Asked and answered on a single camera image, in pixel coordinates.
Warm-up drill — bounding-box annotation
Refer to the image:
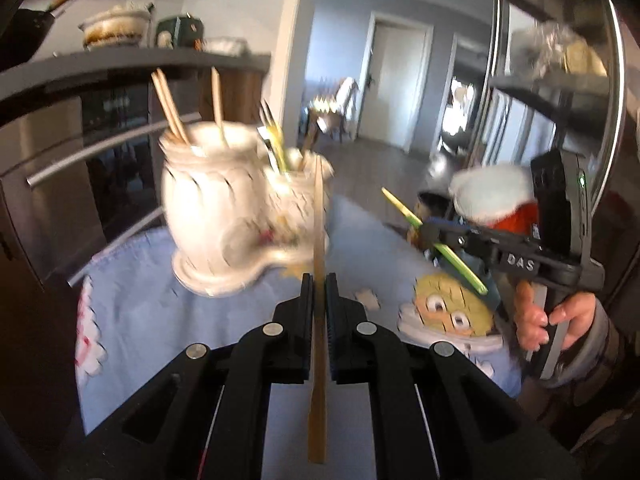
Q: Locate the white stained clay pot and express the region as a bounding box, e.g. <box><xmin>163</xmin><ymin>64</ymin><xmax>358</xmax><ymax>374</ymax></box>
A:
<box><xmin>78</xmin><ymin>6</ymin><xmax>152</xmax><ymax>50</ymax></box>

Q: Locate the wooden chair with cloth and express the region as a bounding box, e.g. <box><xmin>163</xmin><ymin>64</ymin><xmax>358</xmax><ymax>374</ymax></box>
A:
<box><xmin>307</xmin><ymin>77</ymin><xmax>358</xmax><ymax>142</ymax></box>

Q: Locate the right hand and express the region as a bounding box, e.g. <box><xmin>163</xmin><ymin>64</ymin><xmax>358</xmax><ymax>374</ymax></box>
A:
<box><xmin>514</xmin><ymin>281</ymin><xmax>597</xmax><ymax>351</ymax></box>

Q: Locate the green kitchen appliance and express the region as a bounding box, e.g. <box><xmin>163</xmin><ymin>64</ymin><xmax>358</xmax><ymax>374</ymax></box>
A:
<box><xmin>154</xmin><ymin>14</ymin><xmax>204</xmax><ymax>50</ymax></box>

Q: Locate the white bowl on counter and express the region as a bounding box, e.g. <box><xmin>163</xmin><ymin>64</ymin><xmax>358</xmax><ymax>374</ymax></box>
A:
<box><xmin>203</xmin><ymin>37</ymin><xmax>250</xmax><ymax>58</ymax></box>

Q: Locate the black wok wooden handle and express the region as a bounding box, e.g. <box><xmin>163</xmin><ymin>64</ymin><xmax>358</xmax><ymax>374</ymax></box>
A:
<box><xmin>0</xmin><ymin>0</ymin><xmax>70</xmax><ymax>72</ymax></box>

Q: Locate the blue cartoon tablecloth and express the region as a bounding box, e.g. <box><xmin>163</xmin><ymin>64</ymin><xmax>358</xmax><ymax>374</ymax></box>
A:
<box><xmin>74</xmin><ymin>194</ymin><xmax>524</xmax><ymax>480</ymax></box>

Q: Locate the bamboo chopstick in holder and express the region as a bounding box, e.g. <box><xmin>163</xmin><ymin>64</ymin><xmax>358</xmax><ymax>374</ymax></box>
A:
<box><xmin>210</xmin><ymin>67</ymin><xmax>229</xmax><ymax>148</ymax></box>

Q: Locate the white porcelain double utensil holder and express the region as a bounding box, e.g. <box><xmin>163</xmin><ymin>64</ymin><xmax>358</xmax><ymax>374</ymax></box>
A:
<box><xmin>158</xmin><ymin>122</ymin><xmax>334</xmax><ymax>297</ymax></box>

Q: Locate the yellow tulip pick green handle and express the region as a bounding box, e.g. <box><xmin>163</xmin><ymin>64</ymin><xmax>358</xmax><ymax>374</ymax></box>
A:
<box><xmin>381</xmin><ymin>186</ymin><xmax>488</xmax><ymax>296</ymax></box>

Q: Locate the stainless steel oven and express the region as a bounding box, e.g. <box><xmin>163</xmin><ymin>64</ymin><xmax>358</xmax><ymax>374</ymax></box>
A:
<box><xmin>1</xmin><ymin>84</ymin><xmax>167</xmax><ymax>285</ymax></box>

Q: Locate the wooden cabinet door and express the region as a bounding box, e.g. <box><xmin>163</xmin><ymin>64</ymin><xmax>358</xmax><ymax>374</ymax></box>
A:
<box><xmin>198</xmin><ymin>68</ymin><xmax>265</xmax><ymax>126</ymax></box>

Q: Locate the white door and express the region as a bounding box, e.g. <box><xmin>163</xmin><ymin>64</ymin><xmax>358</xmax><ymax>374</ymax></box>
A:
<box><xmin>357</xmin><ymin>15</ymin><xmax>433</xmax><ymax>152</ymax></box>

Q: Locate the rusty metal can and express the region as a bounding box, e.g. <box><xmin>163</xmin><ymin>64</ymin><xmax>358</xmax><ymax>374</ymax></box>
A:
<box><xmin>407</xmin><ymin>191</ymin><xmax>451</xmax><ymax>252</ymax></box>

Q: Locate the grey kitchen countertop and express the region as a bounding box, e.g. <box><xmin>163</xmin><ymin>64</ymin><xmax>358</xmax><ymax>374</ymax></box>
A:
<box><xmin>1</xmin><ymin>47</ymin><xmax>271</xmax><ymax>126</ymax></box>

